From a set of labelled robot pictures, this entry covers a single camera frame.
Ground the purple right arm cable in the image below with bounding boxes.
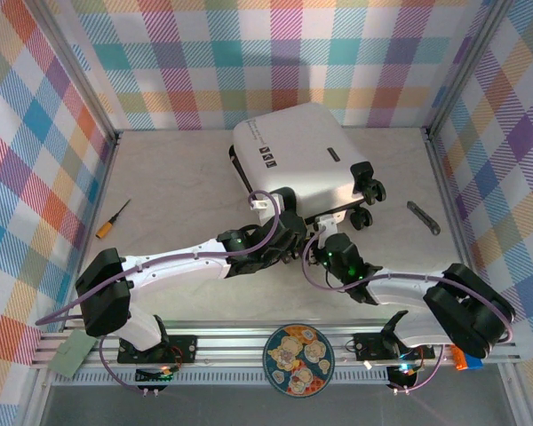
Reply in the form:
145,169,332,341
301,221,516,394

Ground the aluminium frame post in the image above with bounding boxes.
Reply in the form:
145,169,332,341
420,0,516,143
24,0,122,147

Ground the aluminium side rail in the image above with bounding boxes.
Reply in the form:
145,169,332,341
424,128,492,327
60,130,121,332

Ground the orange and blue block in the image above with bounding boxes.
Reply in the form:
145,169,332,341
451,344,484,372

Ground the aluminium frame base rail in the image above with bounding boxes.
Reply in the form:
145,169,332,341
29,318,533,387

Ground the green card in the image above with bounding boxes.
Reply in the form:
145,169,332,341
47,330,99,379

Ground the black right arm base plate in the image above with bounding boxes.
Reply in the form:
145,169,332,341
353,331,436,362

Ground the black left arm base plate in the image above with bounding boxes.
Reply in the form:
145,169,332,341
116,333,198,366

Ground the grey metal bar tool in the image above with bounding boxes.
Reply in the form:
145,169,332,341
407,200,442,236

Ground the slotted grey cable duct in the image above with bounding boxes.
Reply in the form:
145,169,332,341
48,370,392,386

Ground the white hard-shell suitcase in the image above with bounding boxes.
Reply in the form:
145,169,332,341
227,102,388,232

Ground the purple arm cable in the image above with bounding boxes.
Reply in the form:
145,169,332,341
301,221,516,394
35,190,282,394

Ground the round bear-print tin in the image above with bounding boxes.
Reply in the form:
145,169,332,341
262,323,335,398

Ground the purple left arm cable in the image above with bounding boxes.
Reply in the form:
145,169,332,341
35,190,282,394

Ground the yellow-handled screwdriver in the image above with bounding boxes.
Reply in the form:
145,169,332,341
95,199,132,241

